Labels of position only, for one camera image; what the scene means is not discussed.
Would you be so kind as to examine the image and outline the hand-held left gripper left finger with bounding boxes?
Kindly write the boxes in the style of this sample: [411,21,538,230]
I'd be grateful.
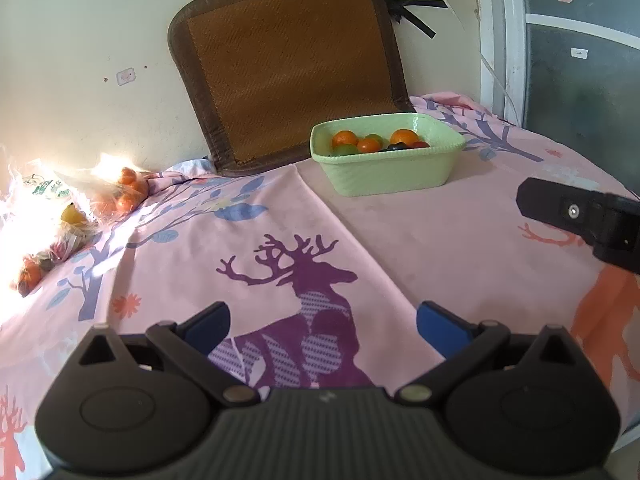
[75,302,261,407]

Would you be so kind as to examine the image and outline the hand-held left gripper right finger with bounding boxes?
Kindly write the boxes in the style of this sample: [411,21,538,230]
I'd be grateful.
[395,301,586,404]

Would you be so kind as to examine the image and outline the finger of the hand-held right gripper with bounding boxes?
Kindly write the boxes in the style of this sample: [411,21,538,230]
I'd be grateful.
[516,176,640,276]

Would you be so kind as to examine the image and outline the green plastic basin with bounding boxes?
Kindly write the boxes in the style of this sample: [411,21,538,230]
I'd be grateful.
[310,113,468,198]

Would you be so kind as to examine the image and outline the pink printed blanket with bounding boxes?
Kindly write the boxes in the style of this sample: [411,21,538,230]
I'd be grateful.
[0,91,640,480]

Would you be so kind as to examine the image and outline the white framed glass door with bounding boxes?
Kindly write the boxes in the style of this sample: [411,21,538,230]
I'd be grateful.
[472,0,640,201]

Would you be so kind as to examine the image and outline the mesh bag of fruit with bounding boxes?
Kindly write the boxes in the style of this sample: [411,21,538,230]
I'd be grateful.
[15,222,97,299]

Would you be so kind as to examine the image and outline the yellow fruit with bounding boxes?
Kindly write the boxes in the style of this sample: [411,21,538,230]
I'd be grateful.
[61,203,89,225]

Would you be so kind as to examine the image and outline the white plastic bag green print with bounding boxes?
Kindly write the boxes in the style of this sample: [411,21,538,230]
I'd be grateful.
[7,159,73,202]

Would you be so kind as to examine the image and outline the black ribbon tie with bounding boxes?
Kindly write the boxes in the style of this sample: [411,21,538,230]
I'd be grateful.
[381,0,449,40]

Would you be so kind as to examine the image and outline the brown woven seat cushion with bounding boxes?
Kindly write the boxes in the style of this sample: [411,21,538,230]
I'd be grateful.
[167,0,417,179]

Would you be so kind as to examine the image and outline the white power cable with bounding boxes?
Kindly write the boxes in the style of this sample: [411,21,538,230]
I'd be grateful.
[415,0,522,122]

